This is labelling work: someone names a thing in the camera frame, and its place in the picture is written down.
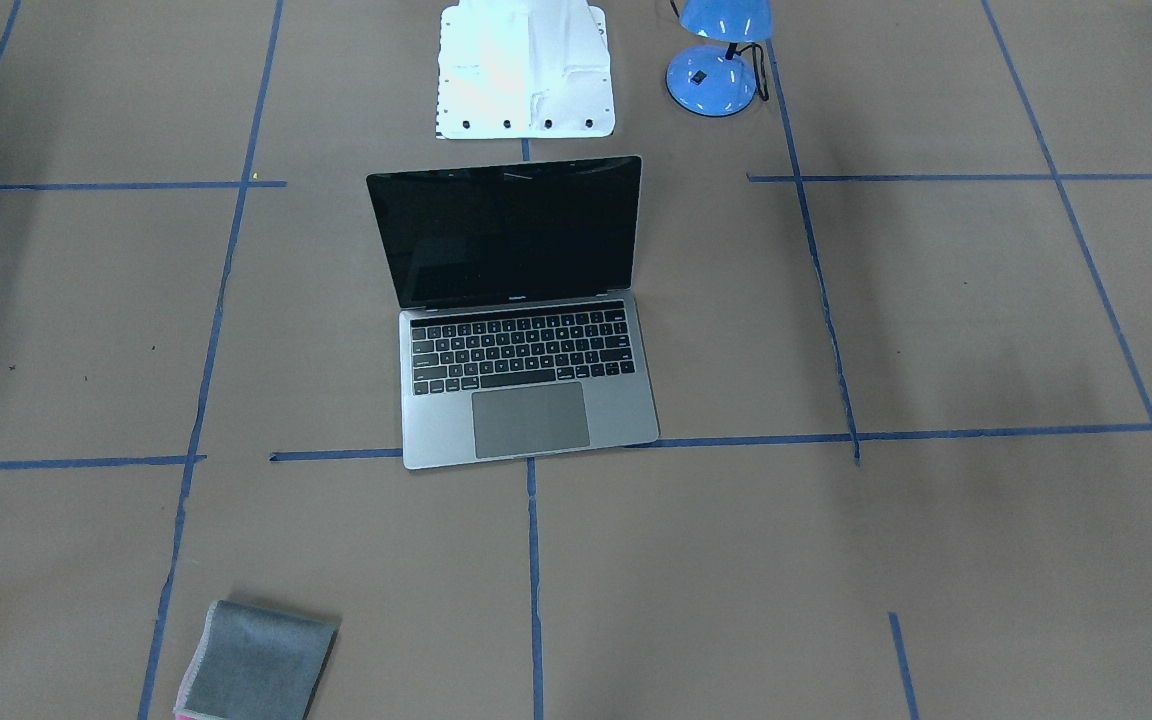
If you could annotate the silver grey laptop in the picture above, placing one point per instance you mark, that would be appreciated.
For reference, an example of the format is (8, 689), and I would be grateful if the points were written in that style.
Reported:
(518, 333)

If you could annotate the blue desk lamp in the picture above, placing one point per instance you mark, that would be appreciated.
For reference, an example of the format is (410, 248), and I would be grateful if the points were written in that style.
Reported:
(723, 76)

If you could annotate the grey folded cloth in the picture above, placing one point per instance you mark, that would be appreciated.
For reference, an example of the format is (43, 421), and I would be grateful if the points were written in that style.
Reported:
(255, 663)

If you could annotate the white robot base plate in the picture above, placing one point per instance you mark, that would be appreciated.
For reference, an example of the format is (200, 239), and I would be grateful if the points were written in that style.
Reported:
(524, 69)

